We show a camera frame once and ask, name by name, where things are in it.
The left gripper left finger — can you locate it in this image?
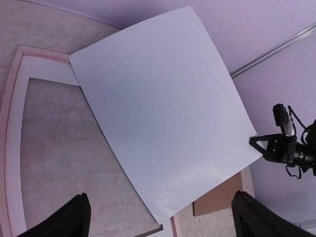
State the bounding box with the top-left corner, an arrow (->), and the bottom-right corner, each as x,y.
20,193 -> 91,237

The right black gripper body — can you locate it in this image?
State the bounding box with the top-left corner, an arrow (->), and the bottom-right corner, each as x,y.
266,137 -> 297,164

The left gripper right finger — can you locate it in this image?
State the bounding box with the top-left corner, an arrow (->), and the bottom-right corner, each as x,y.
231,191 -> 314,237

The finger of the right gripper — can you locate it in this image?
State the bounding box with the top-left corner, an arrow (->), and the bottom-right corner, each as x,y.
249,133 -> 287,148
252,144 -> 274,162

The brown cardboard backing board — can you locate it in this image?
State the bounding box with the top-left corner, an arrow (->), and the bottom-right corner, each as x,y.
193,172 -> 243,217

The wooden picture frame pink edge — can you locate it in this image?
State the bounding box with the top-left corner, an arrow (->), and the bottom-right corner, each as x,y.
0,45 -> 182,237

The photo print white border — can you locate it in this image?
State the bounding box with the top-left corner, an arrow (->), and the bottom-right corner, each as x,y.
69,6 -> 261,223

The white mat board passe-partout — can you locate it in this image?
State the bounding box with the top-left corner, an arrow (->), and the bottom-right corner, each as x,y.
5,54 -> 82,234

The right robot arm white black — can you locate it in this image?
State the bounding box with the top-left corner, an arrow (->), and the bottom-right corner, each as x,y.
249,122 -> 316,179

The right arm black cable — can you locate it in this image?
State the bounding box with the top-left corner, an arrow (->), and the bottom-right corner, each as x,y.
287,105 -> 312,139

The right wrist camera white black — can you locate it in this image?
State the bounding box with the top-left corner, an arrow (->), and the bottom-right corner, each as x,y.
273,104 -> 297,136

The front aluminium rail base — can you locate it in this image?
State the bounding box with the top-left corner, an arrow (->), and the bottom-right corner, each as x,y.
294,219 -> 316,229

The right aluminium corner post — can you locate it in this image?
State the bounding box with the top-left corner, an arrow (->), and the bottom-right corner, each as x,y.
230,22 -> 316,79

